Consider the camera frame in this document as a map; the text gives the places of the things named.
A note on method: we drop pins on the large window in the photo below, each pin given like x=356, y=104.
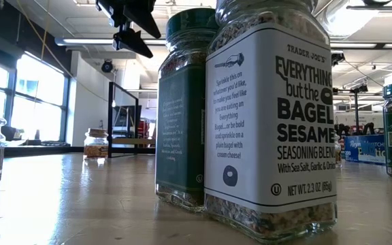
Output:
x=39, y=102

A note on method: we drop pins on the white lid bagel seasoning jar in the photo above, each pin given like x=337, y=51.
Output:
x=271, y=136

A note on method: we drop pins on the black track light cluster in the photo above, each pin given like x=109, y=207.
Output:
x=337, y=58

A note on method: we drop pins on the black background stand frame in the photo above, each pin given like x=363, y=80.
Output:
x=356, y=109

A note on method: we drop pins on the dark background monitor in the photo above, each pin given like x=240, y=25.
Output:
x=128, y=117

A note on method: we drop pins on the overhead LED light bar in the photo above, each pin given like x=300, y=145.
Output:
x=80, y=41

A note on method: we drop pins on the black metal table frame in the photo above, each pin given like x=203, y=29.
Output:
x=46, y=150

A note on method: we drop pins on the black round ceiling speaker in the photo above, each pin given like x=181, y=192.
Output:
x=107, y=66

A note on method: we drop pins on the black background robot arm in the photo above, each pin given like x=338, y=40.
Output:
x=367, y=127

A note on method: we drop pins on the blue plastic wrap box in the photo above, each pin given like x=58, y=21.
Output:
x=362, y=149

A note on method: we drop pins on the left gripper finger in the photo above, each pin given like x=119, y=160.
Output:
x=131, y=42
x=141, y=18

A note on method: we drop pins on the red background cabinet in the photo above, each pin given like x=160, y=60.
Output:
x=144, y=129

